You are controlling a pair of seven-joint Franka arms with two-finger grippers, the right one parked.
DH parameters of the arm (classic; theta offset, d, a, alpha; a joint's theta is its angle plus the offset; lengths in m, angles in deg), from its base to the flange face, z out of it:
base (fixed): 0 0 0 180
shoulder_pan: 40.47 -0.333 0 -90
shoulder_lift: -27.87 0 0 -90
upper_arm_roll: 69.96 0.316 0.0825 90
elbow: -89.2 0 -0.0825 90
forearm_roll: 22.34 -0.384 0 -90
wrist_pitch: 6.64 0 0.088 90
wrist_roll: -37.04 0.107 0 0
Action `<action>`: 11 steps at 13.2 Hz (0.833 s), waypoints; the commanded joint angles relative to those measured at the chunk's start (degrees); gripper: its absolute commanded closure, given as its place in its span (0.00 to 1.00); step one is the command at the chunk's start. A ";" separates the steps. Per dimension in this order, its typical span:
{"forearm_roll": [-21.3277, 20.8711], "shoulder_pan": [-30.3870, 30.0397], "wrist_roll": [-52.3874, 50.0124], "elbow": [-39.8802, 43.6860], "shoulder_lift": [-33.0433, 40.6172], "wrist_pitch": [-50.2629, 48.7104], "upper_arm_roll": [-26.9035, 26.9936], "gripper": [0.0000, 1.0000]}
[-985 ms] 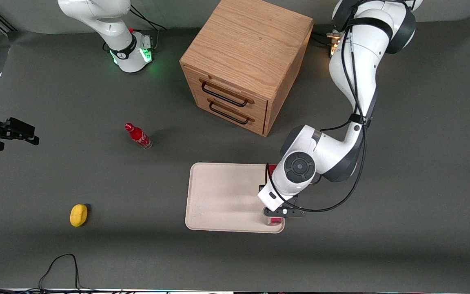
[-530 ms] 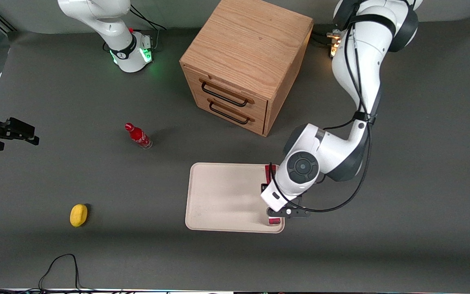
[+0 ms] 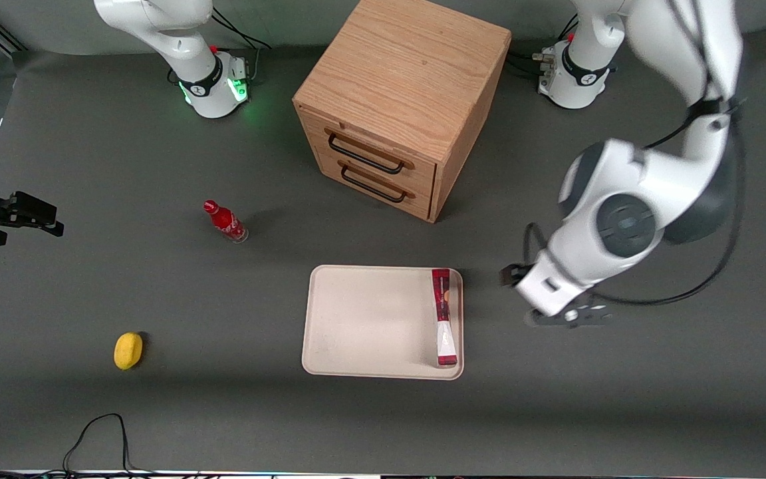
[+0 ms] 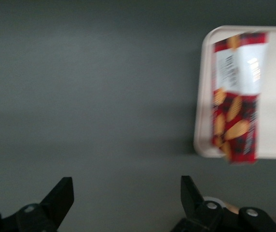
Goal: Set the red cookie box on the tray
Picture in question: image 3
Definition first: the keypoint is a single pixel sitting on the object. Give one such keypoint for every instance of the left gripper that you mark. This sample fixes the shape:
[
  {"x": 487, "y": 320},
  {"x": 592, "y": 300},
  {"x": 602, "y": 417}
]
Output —
[{"x": 508, "y": 275}]

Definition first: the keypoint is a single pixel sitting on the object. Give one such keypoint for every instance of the red cookie box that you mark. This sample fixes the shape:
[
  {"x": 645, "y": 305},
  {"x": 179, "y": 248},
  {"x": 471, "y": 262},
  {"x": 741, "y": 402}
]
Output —
[{"x": 444, "y": 313}]

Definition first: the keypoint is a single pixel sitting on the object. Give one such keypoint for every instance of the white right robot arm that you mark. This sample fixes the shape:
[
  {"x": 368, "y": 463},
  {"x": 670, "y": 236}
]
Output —
[{"x": 205, "y": 83}]

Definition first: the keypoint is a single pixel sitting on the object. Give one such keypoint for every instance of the beige rectangular tray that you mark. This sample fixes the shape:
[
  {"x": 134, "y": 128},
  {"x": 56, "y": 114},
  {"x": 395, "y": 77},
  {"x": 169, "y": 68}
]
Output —
[{"x": 370, "y": 322}]

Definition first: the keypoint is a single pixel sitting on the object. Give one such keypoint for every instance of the yellow lemon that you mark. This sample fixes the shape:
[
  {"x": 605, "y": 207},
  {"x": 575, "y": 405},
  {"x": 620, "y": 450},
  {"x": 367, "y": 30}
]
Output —
[{"x": 127, "y": 350}]

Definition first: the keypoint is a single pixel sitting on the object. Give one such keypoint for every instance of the red cola bottle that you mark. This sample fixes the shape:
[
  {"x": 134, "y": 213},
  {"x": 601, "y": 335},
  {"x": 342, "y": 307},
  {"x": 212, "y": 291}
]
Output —
[{"x": 227, "y": 223}]

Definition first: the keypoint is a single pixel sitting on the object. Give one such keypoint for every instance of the wooden drawer front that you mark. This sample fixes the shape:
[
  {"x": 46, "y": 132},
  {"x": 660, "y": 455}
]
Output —
[
  {"x": 389, "y": 193},
  {"x": 383, "y": 143}
]

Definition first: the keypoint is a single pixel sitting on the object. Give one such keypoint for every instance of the wooden drawer cabinet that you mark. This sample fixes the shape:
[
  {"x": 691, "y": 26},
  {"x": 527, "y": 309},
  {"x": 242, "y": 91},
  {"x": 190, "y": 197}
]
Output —
[{"x": 403, "y": 73}]

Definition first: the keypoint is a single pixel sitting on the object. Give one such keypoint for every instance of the aluminium frame rail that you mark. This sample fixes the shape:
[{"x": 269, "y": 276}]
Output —
[{"x": 2, "y": 33}]

